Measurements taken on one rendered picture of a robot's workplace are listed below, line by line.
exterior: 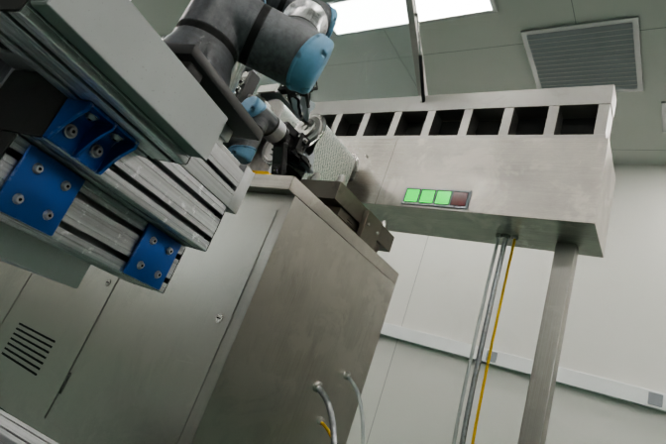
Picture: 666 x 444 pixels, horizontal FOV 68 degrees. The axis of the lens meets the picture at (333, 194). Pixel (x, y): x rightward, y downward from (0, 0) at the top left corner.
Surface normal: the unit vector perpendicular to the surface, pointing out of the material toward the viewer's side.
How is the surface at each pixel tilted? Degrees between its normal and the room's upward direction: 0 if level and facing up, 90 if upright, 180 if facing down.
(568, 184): 90
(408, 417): 90
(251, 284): 90
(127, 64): 90
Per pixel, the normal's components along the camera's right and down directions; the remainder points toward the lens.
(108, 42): 0.89, 0.17
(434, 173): -0.50, -0.49
